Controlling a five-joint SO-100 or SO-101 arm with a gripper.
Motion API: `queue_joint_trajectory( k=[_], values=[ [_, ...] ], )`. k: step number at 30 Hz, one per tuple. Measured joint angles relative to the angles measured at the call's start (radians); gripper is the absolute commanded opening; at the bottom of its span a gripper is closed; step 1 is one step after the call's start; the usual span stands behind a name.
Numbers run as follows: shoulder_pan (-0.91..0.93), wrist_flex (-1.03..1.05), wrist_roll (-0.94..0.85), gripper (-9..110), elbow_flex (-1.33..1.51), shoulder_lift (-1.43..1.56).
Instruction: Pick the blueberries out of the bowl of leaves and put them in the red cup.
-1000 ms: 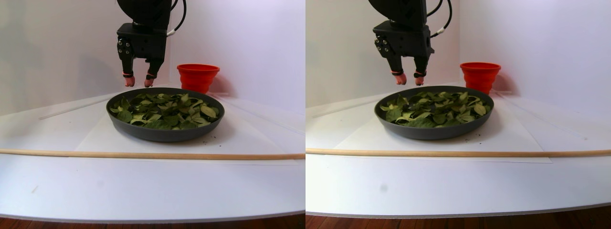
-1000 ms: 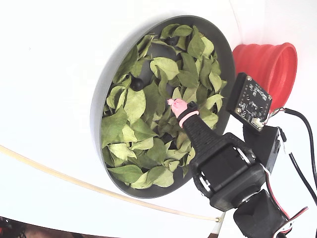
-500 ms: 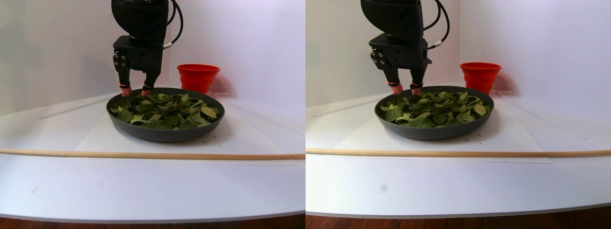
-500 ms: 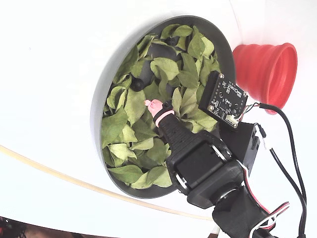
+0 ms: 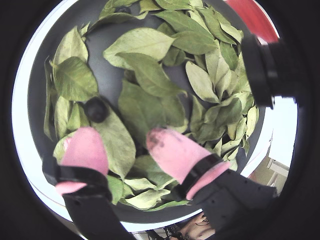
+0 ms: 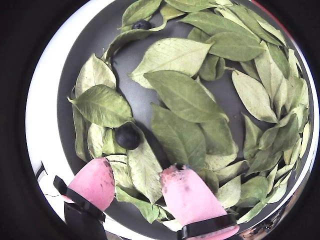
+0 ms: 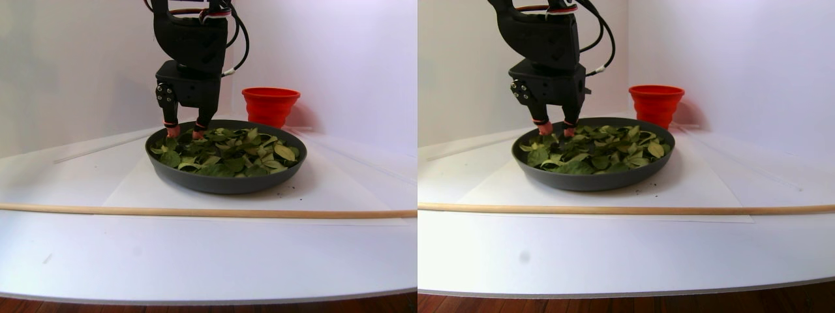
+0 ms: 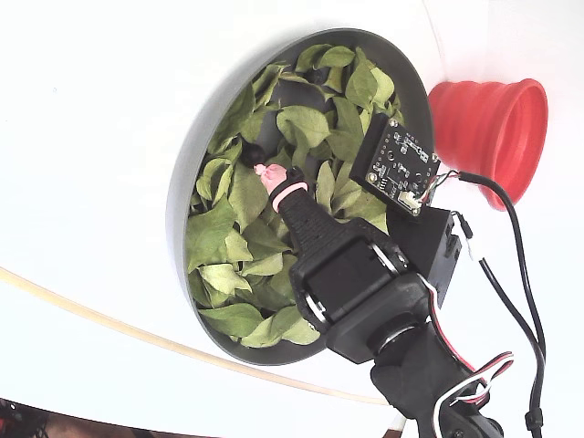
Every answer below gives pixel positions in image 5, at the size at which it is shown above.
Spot green leaf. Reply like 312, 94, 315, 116
185, 61, 220, 104
53, 26, 89, 66
152, 9, 216, 39
124, 188, 171, 210
117, 79, 186, 149
116, 52, 188, 99
53, 56, 99, 103
171, 31, 219, 56
102, 27, 176, 70
91, 109, 137, 180

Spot red collapsible cup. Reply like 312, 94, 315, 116
226, 0, 281, 46

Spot pink padded gripper finger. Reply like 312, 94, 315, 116
145, 127, 251, 235
41, 126, 138, 240

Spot dark grey bowl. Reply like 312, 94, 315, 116
26, 0, 266, 225

